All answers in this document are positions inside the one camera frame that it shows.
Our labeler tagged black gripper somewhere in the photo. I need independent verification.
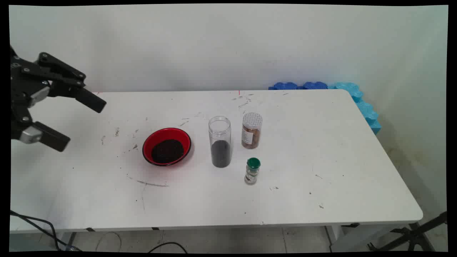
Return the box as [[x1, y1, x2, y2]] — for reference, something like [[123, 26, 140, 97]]
[[10, 46, 107, 152]]

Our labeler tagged clear jar with black seeds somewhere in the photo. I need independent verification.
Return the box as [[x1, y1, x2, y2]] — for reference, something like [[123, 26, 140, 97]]
[[209, 116, 232, 168]]

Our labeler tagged red bowl with black seeds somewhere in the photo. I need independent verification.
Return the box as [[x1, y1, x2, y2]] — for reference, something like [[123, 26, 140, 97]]
[[142, 127, 192, 167]]

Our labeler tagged snack jar with white lid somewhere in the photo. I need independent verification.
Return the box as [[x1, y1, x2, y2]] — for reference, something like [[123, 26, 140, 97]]
[[241, 112, 263, 149]]

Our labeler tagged spice bottle with green cap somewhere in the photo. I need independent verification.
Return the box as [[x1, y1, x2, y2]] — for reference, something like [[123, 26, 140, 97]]
[[244, 157, 261, 185]]

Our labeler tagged light blue foam piece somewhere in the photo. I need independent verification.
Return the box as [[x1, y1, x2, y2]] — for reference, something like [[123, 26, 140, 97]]
[[355, 101, 382, 135], [328, 82, 364, 103]]

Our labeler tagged white table leg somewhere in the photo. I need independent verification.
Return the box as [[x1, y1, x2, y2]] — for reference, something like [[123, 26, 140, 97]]
[[325, 226, 345, 247]]

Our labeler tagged black tripod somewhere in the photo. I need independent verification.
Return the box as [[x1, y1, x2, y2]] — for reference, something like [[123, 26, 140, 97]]
[[368, 211, 447, 252]]

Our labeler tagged thin grey floor cable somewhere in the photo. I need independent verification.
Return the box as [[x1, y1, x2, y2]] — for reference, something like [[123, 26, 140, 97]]
[[95, 232, 122, 252]]

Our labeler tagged black looped floor cable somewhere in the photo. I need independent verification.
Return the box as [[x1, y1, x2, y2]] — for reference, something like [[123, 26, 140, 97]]
[[148, 242, 188, 253]]

